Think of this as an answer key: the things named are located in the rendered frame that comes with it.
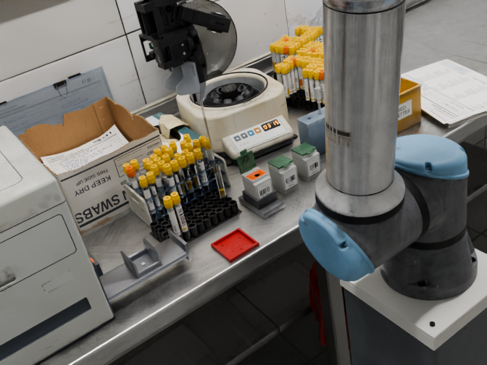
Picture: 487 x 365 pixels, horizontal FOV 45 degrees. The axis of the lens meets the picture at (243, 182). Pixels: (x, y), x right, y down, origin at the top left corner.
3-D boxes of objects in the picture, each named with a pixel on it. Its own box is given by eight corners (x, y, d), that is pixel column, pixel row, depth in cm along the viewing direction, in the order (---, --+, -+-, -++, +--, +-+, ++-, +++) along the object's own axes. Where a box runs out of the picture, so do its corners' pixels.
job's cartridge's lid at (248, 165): (236, 154, 117) (235, 153, 118) (242, 174, 119) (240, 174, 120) (251, 146, 119) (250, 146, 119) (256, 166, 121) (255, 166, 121)
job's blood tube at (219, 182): (224, 207, 124) (214, 167, 118) (220, 204, 124) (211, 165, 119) (229, 204, 124) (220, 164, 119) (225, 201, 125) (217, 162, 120)
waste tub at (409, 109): (380, 143, 134) (378, 105, 129) (343, 125, 145) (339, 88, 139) (422, 122, 139) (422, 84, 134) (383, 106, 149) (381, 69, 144)
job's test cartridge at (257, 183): (259, 208, 119) (254, 182, 116) (246, 199, 123) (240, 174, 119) (275, 199, 121) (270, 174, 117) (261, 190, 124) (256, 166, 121)
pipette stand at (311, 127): (316, 166, 131) (311, 127, 126) (298, 154, 137) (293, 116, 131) (351, 148, 135) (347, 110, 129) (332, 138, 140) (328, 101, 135)
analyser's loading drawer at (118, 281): (91, 318, 100) (82, 296, 97) (77, 298, 105) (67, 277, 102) (191, 259, 108) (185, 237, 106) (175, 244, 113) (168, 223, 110)
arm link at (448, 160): (485, 216, 88) (488, 137, 81) (425, 259, 82) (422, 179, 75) (421, 187, 97) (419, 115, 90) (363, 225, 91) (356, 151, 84)
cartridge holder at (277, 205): (264, 219, 118) (261, 205, 116) (239, 202, 125) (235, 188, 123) (285, 207, 120) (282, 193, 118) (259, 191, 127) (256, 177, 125)
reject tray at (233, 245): (230, 263, 109) (230, 259, 108) (211, 247, 114) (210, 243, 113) (259, 245, 111) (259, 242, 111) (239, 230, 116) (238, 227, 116)
